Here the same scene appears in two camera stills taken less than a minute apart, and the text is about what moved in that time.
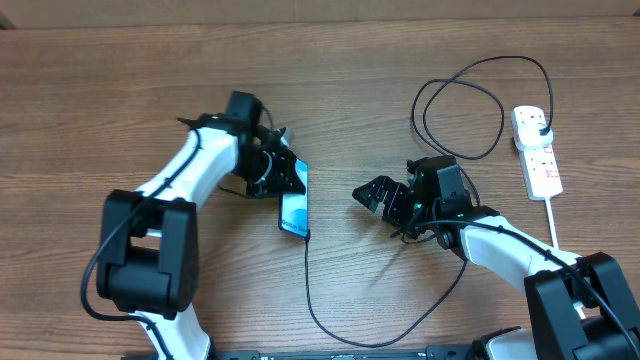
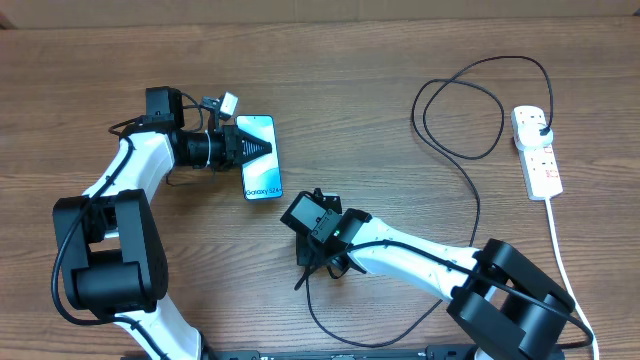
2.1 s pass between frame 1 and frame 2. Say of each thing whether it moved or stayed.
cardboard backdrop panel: stayed
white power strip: stayed
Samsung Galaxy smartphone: moved
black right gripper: moved
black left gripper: moved
